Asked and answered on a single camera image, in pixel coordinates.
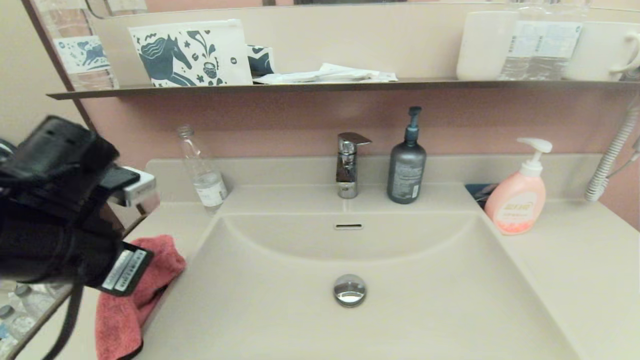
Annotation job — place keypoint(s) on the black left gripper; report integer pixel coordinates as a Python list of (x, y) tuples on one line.
[(65, 255)]

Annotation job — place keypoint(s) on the pink towel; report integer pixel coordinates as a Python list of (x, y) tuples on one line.
[(125, 315)]

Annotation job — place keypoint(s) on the chrome faucet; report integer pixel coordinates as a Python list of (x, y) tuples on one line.
[(346, 170)]

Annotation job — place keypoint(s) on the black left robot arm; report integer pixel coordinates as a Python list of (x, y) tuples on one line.
[(50, 165)]

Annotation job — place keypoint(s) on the beige sink basin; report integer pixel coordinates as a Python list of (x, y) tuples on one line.
[(250, 300)]

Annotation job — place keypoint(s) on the plastic water bottle grey cap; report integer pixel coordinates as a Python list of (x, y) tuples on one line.
[(30, 297), (10, 322)]

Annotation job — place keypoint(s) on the clear empty plastic bottle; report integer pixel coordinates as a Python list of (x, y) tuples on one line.
[(210, 187)]

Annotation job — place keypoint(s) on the clear bottle horse label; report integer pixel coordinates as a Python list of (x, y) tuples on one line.
[(80, 55)]

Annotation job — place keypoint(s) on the white horse print pouch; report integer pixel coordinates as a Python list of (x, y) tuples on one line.
[(190, 55)]

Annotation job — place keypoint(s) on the chrome drain stopper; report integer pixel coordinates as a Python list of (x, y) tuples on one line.
[(350, 290)]

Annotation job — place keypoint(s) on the white paper packets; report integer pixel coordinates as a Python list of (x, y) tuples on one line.
[(330, 75)]

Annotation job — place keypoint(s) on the dark grey pump bottle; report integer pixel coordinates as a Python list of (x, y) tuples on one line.
[(406, 170)]

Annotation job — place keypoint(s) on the pink soap pump bottle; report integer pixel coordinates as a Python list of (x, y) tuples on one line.
[(517, 200)]

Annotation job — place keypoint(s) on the clear labelled water bottle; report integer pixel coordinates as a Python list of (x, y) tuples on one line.
[(542, 45)]

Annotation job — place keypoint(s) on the dark metal wall shelf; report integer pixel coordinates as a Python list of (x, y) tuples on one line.
[(250, 89)]

